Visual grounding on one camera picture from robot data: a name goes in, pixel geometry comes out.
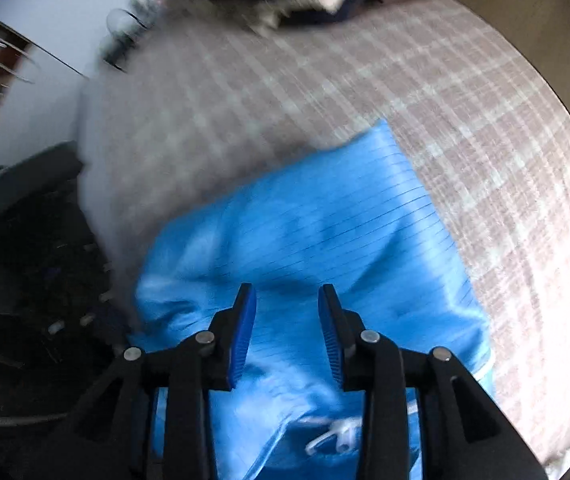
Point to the blue zip coat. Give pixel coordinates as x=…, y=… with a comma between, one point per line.
x=315, y=220

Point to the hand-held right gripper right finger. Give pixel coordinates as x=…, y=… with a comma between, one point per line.
x=330, y=340

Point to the beige knit sweater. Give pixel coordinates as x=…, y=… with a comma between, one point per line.
x=315, y=0

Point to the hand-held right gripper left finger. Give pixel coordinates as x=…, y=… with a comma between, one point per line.
x=245, y=340

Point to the light wooden board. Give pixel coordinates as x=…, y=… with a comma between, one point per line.
x=525, y=20

